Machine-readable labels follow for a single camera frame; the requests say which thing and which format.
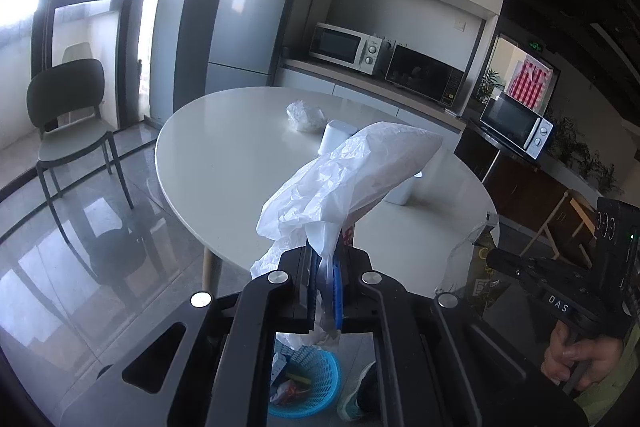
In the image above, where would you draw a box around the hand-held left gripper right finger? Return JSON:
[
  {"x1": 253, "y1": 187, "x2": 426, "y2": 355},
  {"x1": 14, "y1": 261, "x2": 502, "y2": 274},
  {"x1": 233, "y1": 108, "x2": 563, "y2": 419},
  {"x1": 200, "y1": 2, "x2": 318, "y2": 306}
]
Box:
[{"x1": 330, "y1": 248, "x2": 591, "y2": 427}]

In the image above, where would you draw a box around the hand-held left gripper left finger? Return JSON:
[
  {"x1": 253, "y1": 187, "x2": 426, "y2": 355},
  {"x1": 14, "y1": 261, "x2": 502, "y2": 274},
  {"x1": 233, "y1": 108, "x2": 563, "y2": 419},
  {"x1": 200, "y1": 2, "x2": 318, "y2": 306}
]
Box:
[{"x1": 55, "y1": 247, "x2": 326, "y2": 427}]

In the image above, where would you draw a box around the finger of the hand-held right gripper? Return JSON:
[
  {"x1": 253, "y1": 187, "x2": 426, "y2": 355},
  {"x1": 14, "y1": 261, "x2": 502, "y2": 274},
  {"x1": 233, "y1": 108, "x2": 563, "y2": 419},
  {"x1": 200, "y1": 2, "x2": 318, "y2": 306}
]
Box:
[{"x1": 486, "y1": 246, "x2": 548, "y2": 285}]

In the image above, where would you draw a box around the clear snack wrapper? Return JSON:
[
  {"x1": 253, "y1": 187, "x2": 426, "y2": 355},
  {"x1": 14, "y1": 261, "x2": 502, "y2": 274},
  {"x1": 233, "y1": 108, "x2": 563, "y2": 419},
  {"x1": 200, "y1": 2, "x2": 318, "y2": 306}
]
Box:
[{"x1": 434, "y1": 219, "x2": 502, "y2": 324}]

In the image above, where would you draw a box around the blue mesh basket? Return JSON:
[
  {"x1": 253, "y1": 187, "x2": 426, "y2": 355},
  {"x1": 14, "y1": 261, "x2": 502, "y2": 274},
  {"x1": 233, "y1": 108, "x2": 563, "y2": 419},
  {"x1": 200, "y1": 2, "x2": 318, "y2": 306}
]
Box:
[{"x1": 267, "y1": 347, "x2": 342, "y2": 419}]

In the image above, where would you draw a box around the white plastic bag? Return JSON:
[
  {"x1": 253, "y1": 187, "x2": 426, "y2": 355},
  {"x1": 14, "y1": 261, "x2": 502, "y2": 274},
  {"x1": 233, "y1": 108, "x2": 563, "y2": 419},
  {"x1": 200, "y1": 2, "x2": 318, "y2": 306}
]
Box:
[{"x1": 250, "y1": 121, "x2": 445, "y2": 354}]

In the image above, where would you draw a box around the person's right forearm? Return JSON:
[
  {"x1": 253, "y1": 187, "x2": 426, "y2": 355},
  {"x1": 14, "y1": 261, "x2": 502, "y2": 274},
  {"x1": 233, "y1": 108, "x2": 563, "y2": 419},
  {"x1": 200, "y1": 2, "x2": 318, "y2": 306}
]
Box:
[{"x1": 574, "y1": 322, "x2": 640, "y2": 427}]

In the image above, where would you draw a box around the person's right hand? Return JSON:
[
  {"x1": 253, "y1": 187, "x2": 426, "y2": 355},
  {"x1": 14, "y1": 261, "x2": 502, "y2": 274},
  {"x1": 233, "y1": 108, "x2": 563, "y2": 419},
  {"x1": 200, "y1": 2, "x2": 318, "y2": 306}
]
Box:
[{"x1": 542, "y1": 324, "x2": 626, "y2": 394}]

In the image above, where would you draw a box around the wooden chair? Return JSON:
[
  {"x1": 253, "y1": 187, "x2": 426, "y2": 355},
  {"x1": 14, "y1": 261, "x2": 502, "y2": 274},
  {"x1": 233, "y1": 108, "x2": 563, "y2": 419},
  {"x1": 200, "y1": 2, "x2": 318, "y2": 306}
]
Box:
[{"x1": 520, "y1": 189, "x2": 599, "y2": 264}]

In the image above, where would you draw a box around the dark wooden sideboard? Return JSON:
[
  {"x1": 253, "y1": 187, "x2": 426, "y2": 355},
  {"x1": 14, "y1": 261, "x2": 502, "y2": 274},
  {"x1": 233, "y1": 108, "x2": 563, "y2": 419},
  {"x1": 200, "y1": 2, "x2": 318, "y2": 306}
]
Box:
[{"x1": 454, "y1": 122, "x2": 597, "y2": 234}]

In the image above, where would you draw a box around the grey-green sneaker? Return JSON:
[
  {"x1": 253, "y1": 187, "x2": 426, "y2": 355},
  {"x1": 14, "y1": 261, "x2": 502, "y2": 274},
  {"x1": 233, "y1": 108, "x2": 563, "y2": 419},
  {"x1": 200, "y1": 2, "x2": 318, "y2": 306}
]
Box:
[{"x1": 337, "y1": 361, "x2": 380, "y2": 422}]

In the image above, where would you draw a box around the white cup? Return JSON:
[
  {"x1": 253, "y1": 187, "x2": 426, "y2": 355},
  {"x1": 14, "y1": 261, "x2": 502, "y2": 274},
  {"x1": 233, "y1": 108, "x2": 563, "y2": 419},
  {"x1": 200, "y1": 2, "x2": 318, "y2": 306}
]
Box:
[
  {"x1": 319, "y1": 119, "x2": 359, "y2": 156},
  {"x1": 383, "y1": 172, "x2": 424, "y2": 206}
]

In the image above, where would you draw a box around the row of potted plants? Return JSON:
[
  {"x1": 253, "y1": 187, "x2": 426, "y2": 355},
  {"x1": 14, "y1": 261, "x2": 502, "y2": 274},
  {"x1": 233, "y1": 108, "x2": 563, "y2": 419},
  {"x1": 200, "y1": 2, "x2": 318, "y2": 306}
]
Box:
[{"x1": 547, "y1": 114, "x2": 627, "y2": 198}]

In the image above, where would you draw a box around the white microwave with dials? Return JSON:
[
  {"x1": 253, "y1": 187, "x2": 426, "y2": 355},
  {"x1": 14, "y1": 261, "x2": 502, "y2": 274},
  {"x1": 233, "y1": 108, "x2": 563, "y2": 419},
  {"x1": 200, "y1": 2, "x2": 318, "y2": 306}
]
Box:
[
  {"x1": 478, "y1": 92, "x2": 555, "y2": 160},
  {"x1": 308, "y1": 22, "x2": 385, "y2": 76}
]

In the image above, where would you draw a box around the round white table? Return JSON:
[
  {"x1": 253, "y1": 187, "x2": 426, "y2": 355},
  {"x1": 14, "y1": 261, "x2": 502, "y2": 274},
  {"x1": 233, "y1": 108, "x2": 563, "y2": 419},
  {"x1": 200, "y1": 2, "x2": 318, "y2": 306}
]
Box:
[{"x1": 155, "y1": 86, "x2": 500, "y2": 304}]

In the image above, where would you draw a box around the crumpled clear plastic bag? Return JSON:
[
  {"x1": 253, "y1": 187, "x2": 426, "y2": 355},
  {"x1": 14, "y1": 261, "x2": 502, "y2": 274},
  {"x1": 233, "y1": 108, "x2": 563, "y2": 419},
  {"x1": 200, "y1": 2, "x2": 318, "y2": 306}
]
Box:
[{"x1": 286, "y1": 100, "x2": 327, "y2": 133}]

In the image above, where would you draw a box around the small potted plant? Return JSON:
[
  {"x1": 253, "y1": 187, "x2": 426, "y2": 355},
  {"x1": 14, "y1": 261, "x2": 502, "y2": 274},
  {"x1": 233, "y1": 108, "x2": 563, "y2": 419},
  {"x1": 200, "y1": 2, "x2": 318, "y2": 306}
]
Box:
[{"x1": 474, "y1": 69, "x2": 506, "y2": 104}]

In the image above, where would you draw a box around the red checkered poster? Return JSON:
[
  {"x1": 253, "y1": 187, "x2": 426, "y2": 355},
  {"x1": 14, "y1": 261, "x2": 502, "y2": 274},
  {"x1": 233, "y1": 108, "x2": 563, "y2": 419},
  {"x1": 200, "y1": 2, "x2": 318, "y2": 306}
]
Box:
[{"x1": 507, "y1": 59, "x2": 549, "y2": 110}]

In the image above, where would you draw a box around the black microwave oven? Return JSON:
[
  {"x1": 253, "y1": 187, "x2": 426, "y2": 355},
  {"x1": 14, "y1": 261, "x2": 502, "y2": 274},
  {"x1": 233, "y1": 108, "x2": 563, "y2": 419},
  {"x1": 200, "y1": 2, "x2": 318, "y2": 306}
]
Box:
[{"x1": 384, "y1": 45, "x2": 466, "y2": 107}]

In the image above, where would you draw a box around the kitchen counter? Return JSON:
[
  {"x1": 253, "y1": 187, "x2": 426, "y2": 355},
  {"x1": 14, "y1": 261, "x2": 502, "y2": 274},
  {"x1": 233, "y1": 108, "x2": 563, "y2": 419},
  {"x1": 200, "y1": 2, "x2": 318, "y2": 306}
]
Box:
[{"x1": 277, "y1": 57, "x2": 469, "y2": 134}]

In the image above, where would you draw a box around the silver fridge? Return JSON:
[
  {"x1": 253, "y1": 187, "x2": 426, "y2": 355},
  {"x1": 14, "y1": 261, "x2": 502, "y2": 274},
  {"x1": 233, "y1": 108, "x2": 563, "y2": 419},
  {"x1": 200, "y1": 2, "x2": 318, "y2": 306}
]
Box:
[{"x1": 205, "y1": 0, "x2": 306, "y2": 97}]

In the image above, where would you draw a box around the green chair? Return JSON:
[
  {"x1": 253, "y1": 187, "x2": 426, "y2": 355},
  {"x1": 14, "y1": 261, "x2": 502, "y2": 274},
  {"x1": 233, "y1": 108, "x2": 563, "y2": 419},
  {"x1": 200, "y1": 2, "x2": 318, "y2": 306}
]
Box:
[{"x1": 26, "y1": 58, "x2": 135, "y2": 229}]

